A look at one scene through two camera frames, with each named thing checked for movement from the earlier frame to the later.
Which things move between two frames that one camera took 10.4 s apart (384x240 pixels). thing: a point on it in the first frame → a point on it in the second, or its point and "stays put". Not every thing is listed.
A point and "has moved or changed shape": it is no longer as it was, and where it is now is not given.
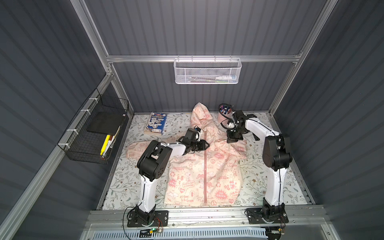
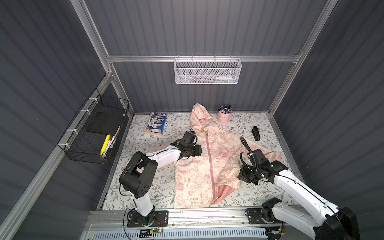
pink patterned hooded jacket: (205, 170) has moved or changed shape
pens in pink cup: (225, 109) stays put
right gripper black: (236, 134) → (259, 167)
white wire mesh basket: (207, 71) stays put
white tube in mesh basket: (230, 77) stays put
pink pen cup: (224, 118) stays put
